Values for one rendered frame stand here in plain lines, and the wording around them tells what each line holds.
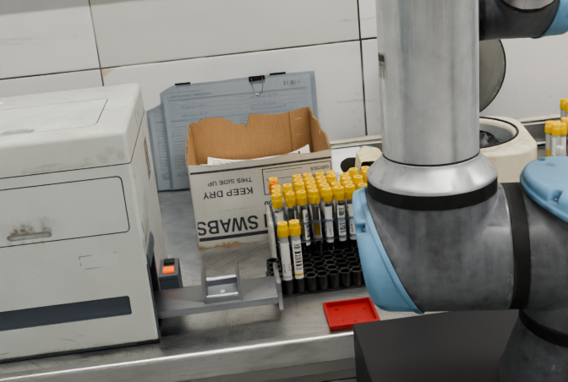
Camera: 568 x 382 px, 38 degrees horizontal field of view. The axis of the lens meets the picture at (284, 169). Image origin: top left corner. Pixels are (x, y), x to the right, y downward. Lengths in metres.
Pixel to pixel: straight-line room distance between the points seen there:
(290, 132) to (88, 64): 0.42
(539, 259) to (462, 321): 0.26
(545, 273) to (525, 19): 0.35
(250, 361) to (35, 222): 0.33
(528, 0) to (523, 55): 0.82
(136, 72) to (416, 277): 1.04
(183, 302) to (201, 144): 0.54
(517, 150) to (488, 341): 0.54
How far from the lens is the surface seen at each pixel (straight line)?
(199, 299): 1.13
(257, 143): 1.61
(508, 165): 1.40
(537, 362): 0.80
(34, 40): 1.67
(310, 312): 1.15
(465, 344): 0.93
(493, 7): 0.99
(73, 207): 1.05
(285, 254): 1.17
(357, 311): 1.14
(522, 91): 1.78
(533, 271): 0.73
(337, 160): 1.53
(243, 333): 1.12
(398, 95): 0.69
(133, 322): 1.11
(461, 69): 0.69
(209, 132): 1.61
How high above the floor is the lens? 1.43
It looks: 19 degrees down
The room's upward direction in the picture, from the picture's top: 6 degrees counter-clockwise
